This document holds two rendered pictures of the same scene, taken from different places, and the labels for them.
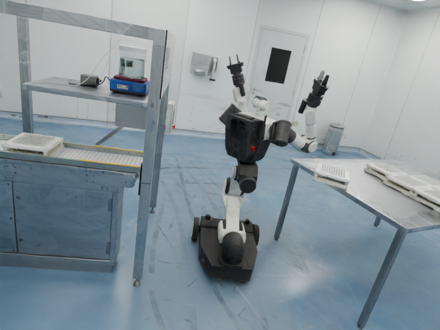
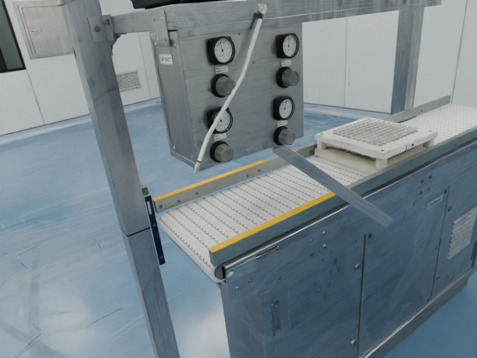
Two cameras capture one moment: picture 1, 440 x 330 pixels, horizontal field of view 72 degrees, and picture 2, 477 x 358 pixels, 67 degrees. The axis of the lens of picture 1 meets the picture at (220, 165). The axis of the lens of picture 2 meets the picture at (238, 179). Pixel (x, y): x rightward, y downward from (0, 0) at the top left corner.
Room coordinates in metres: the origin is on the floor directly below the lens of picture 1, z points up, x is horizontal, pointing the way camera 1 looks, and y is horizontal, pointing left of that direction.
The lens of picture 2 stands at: (2.47, 0.36, 1.24)
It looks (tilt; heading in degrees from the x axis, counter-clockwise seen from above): 24 degrees down; 157
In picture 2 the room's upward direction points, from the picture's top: 6 degrees counter-clockwise
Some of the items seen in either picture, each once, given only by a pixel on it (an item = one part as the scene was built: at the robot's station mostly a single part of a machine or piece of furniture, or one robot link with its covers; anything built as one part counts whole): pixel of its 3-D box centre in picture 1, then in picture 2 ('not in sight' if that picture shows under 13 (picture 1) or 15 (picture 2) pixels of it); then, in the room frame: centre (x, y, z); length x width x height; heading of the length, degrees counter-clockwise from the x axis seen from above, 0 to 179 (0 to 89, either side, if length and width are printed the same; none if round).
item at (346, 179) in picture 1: (332, 172); not in sight; (2.16, -0.84, 0.88); 0.25 x 0.24 x 0.02; 162
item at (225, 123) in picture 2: not in sight; (220, 120); (1.98, 0.54, 1.10); 0.04 x 0.01 x 0.04; 99
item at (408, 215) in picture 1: (402, 184); not in sight; (2.41, -1.52, 0.80); 1.50 x 1.10 x 0.04; 118
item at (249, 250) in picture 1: (229, 239); not in sight; (2.09, -0.18, 0.19); 0.64 x 0.52 x 0.33; 7
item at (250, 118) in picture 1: (249, 135); not in sight; (2.03, -0.16, 1.08); 0.34 x 0.30 x 0.36; 51
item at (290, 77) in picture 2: not in sight; (289, 74); (1.97, 0.68, 1.14); 0.03 x 0.02 x 0.04; 99
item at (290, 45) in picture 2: not in sight; (287, 45); (1.96, 0.68, 1.19); 0.04 x 0.01 x 0.04; 99
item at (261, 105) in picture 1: (261, 106); not in sight; (2.07, -0.20, 1.28); 0.10 x 0.07 x 0.09; 51
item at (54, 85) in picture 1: (96, 91); (271, 11); (1.75, 0.78, 1.24); 0.62 x 0.38 x 0.04; 99
